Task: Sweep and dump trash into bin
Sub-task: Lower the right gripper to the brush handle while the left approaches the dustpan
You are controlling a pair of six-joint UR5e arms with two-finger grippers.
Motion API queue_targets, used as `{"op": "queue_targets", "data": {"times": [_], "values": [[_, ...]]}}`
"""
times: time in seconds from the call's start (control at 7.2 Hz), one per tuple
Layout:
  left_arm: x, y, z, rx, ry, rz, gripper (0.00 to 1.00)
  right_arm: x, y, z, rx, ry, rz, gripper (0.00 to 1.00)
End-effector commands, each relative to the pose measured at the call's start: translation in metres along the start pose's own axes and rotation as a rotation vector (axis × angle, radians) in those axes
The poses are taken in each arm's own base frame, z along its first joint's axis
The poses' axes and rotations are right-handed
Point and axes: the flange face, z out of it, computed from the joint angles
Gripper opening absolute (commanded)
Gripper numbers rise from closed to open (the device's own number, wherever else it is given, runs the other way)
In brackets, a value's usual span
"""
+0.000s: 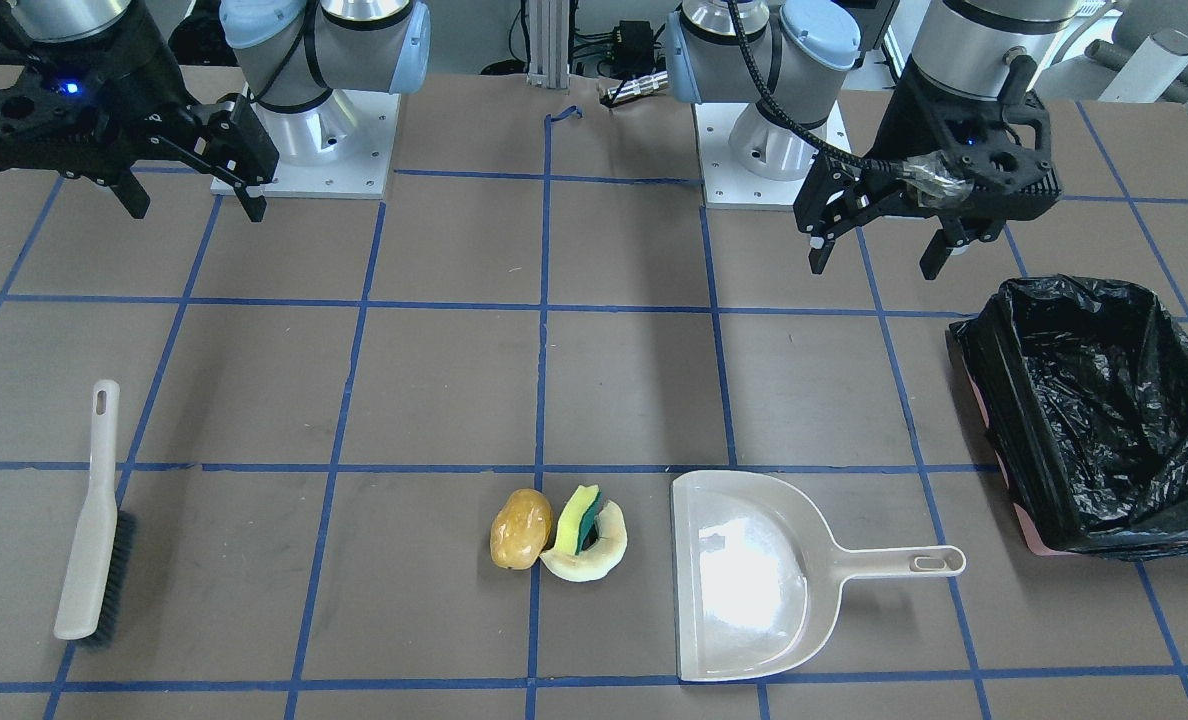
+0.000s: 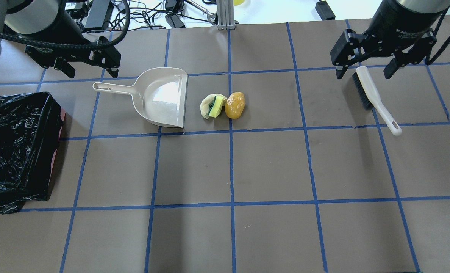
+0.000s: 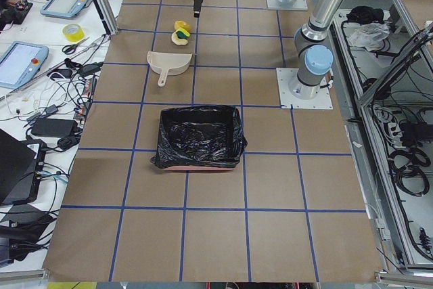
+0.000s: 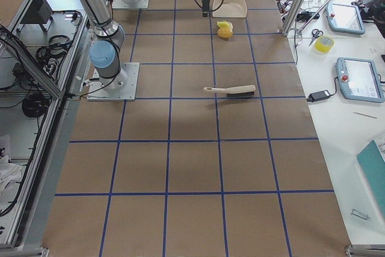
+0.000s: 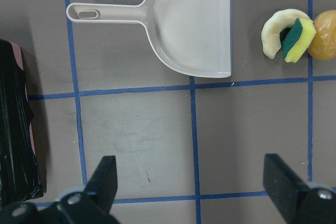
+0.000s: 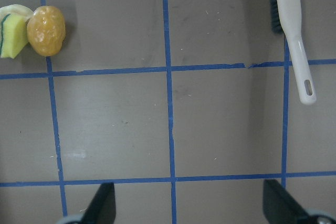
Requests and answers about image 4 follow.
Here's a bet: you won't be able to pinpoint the black handled scissors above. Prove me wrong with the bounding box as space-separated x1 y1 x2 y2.
309 29 324 46

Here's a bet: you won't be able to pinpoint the yellow tape roll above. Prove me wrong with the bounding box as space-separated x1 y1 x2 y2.
314 36 334 53

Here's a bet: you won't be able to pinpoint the brown potato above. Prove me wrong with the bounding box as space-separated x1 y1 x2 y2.
217 28 233 39

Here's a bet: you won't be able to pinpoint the beige hand brush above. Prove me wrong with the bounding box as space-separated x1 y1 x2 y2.
203 85 256 98

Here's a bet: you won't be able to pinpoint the black power adapter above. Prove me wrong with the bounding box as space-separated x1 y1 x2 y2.
307 90 331 102

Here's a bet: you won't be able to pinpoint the near teach pendant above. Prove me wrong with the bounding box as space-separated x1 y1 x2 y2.
336 57 384 104

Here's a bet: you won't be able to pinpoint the teach pendant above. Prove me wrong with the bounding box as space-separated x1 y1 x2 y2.
326 3 366 35
336 57 384 104

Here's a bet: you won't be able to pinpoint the teal notebook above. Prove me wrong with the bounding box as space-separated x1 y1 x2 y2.
357 140 384 203

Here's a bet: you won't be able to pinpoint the yellow green sponge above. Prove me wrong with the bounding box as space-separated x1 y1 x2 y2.
217 20 233 29

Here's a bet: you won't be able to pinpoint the far teach pendant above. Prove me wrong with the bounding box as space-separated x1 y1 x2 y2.
326 3 366 35

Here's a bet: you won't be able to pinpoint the beige plastic dustpan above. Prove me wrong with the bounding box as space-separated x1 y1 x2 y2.
212 0 247 18

